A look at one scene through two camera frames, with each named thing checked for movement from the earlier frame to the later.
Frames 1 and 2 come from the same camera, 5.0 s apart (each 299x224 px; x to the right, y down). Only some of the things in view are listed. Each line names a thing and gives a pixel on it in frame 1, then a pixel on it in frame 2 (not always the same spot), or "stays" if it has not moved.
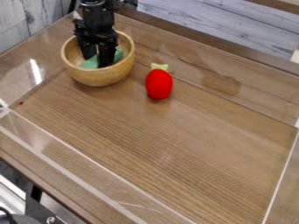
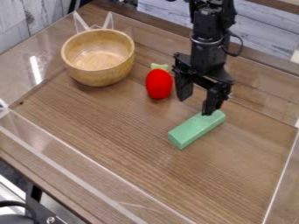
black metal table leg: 37,211 stays
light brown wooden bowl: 103,76 stays
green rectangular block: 91,62 → 194,128
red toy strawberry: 159,81 stays
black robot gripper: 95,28 → 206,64
